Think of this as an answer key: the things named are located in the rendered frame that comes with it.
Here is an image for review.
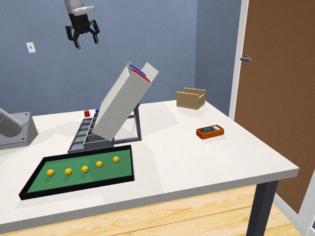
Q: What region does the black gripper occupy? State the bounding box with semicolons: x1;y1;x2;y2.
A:
65;14;100;49

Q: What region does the wooden crate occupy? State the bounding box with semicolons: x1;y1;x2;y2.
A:
176;88;206;110

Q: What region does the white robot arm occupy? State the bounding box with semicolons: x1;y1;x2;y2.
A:
0;0;95;137

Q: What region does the orange digital multimeter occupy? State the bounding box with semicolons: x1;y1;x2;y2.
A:
196;125;224;140

